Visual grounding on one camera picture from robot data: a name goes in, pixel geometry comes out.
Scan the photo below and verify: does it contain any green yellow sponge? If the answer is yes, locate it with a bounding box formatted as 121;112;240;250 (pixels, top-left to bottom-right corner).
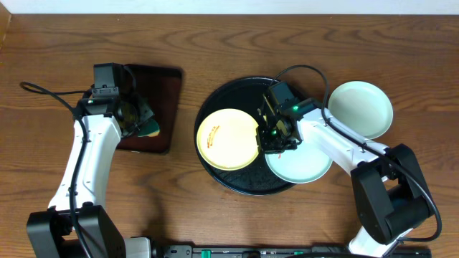
137;118;160;138

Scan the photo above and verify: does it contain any yellow plate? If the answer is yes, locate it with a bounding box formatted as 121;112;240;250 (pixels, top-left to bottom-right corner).
196;108;259;171

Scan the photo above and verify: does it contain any mint green plate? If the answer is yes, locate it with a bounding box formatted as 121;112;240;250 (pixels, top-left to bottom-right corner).
328;81;394;139
265;143;333;184

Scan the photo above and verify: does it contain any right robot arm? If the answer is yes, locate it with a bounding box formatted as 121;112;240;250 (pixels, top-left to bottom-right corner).
257;82;437;257

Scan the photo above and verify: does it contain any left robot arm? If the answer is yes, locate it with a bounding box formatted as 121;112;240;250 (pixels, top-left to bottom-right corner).
27;63;160;257

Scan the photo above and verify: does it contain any round black tray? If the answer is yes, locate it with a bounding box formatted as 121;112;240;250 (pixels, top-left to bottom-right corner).
194;77;295;196

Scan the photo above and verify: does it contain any dark rectangular tray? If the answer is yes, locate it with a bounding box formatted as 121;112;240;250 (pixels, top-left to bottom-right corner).
117;64;183;154

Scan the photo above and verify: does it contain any wooden side panel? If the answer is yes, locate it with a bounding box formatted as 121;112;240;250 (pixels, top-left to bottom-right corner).
0;4;11;47

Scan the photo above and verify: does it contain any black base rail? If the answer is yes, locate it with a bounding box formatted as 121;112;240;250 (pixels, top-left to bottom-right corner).
157;244;432;258

